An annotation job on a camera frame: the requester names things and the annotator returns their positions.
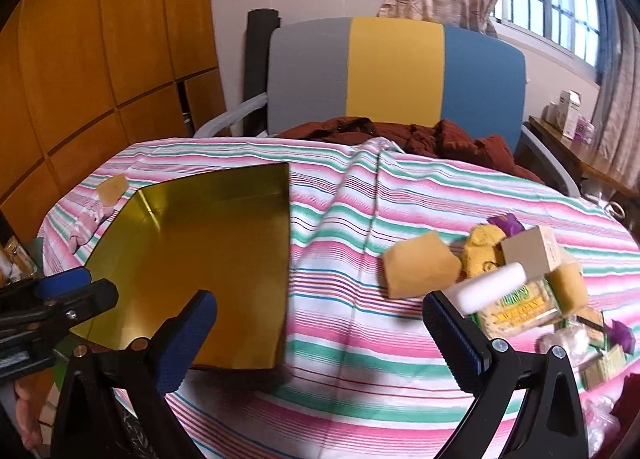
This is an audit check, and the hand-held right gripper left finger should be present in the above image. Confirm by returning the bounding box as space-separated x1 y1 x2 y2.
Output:
52 289 218 459

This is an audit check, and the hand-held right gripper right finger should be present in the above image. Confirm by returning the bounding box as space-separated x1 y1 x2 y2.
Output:
421 290 591 459

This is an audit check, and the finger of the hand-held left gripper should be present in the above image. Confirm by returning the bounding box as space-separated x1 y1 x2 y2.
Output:
0 279 120 345
0 266 93 307

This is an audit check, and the tan printed cracker packet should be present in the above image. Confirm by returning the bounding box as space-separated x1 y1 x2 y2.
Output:
470 276 563 340

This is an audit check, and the tan snack packet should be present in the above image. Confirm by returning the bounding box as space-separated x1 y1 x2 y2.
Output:
382 231 463 301
547 263 591 317

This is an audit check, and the gold tray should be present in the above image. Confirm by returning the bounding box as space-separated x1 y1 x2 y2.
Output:
70 162 292 371

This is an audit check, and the yellow patterned packet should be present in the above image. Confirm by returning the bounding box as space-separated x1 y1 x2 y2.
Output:
460 224 507 282

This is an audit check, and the cream printed box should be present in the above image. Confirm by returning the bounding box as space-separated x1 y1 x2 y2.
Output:
500 225 563 280

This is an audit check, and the purple snack packet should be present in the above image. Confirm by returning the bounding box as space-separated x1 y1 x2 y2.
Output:
487 213 526 236
607 319 637 355

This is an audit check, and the green printed box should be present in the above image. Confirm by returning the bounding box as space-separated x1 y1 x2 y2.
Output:
580 343 628 382

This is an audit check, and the person's left hand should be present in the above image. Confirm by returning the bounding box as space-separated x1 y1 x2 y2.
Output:
12 381 46 447

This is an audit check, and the pink cloth piece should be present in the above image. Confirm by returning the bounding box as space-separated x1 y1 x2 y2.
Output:
67 206 118 252

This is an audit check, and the small tan paper piece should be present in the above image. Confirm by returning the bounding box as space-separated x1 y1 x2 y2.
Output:
96 174 130 210

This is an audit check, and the striped pink green tablecloth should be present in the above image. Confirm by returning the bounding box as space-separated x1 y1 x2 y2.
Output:
40 136 640 459

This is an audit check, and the red cloth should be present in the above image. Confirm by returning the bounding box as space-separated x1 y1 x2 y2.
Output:
612 374 640 445

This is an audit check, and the dark red jacket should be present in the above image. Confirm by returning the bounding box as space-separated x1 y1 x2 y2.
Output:
275 118 546 183

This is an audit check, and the wooden side desk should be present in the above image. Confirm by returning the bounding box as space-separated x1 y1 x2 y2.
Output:
527 115 640 200

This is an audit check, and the wooden wardrobe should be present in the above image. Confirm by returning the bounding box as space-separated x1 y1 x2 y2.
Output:
0 0 231 285

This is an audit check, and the purple box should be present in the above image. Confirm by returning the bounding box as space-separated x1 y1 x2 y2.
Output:
572 116 596 142

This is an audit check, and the white box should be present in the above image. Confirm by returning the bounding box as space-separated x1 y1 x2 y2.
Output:
557 90 583 137

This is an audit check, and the grey yellow blue chair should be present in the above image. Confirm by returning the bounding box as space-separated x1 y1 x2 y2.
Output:
192 16 581 197

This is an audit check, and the black rolled mat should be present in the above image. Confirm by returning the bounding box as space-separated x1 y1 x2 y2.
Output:
243 8 281 137

